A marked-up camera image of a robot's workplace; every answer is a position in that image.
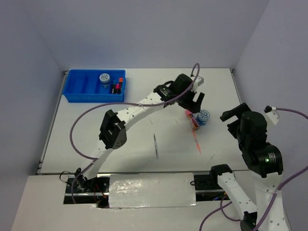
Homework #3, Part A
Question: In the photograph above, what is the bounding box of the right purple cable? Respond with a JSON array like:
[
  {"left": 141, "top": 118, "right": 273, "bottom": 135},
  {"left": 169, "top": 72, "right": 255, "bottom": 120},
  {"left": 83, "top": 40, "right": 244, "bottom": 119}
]
[{"left": 199, "top": 107, "right": 308, "bottom": 231}]

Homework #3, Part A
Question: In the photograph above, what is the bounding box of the blue ink pen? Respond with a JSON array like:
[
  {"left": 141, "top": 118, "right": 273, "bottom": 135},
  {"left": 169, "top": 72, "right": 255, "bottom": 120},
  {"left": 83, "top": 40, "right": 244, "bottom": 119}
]
[{"left": 154, "top": 134, "right": 158, "bottom": 159}]

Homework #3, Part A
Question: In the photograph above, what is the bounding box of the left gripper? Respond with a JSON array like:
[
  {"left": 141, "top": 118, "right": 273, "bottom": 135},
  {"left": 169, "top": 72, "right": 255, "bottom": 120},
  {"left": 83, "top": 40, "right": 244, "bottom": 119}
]
[{"left": 176, "top": 86, "right": 204, "bottom": 113}]

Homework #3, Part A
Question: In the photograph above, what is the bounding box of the blue cap highlighter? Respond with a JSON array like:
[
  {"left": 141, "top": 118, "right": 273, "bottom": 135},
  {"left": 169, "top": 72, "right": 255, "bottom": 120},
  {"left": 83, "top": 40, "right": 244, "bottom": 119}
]
[{"left": 111, "top": 84, "right": 116, "bottom": 94}]

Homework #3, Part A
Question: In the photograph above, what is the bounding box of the blue compartment bin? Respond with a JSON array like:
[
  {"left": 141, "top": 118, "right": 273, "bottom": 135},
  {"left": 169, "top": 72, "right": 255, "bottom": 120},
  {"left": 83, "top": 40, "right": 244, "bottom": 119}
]
[{"left": 63, "top": 69, "right": 126, "bottom": 103}]

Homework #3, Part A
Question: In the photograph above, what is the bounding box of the orange pen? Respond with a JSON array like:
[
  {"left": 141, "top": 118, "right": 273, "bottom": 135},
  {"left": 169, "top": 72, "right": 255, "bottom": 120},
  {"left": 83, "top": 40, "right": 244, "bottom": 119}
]
[{"left": 192, "top": 129, "right": 202, "bottom": 154}]

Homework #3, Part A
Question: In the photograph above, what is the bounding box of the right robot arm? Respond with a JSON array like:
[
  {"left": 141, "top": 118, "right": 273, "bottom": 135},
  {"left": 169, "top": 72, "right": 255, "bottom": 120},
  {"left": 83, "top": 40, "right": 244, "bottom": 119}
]
[{"left": 209, "top": 103, "right": 289, "bottom": 231}]

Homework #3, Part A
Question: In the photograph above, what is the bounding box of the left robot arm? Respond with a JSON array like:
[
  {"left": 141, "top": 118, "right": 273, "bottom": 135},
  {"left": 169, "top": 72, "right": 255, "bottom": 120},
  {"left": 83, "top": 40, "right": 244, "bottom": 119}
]
[{"left": 74, "top": 74, "right": 205, "bottom": 192}]

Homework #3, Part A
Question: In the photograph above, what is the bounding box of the pink cap clear tube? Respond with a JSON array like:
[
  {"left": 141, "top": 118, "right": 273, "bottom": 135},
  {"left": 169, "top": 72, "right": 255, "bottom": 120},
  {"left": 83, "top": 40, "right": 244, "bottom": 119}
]
[{"left": 185, "top": 110, "right": 200, "bottom": 130}]

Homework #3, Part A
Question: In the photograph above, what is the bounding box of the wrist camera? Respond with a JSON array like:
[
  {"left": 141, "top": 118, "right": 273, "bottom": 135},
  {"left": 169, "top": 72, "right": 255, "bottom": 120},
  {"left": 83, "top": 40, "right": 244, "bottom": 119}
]
[
  {"left": 191, "top": 76, "right": 204, "bottom": 92},
  {"left": 263, "top": 105, "right": 280, "bottom": 128}
]

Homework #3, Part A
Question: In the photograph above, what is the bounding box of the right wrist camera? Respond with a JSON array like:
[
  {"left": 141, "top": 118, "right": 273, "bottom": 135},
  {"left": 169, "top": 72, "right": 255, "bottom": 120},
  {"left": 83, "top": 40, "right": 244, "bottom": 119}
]
[{"left": 263, "top": 105, "right": 280, "bottom": 128}]

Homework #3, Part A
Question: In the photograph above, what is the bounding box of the blue white round tub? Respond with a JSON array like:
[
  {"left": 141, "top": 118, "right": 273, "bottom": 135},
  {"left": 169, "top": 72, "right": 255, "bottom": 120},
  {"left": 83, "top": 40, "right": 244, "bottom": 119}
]
[{"left": 99, "top": 73, "right": 111, "bottom": 89}]

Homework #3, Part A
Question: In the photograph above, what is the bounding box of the orange cap highlighter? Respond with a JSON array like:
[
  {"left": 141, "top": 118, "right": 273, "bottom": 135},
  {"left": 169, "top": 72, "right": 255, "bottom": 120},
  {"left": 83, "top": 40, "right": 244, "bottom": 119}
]
[{"left": 119, "top": 77, "right": 124, "bottom": 91}]

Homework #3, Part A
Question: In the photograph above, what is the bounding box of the silver foil panel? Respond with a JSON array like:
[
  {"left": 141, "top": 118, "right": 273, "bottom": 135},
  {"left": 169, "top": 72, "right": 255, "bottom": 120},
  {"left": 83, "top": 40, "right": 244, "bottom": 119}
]
[{"left": 108, "top": 173, "right": 196, "bottom": 208}]

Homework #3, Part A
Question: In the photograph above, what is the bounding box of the pink cap highlighter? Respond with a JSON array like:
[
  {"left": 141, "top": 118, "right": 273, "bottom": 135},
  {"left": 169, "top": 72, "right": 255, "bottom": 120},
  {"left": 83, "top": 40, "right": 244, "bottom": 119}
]
[{"left": 114, "top": 84, "right": 121, "bottom": 94}]

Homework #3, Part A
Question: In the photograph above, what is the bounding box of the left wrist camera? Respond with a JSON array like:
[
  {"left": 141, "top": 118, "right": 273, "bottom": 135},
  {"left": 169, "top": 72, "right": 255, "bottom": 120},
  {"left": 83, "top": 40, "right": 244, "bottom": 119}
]
[{"left": 191, "top": 76, "right": 204, "bottom": 92}]

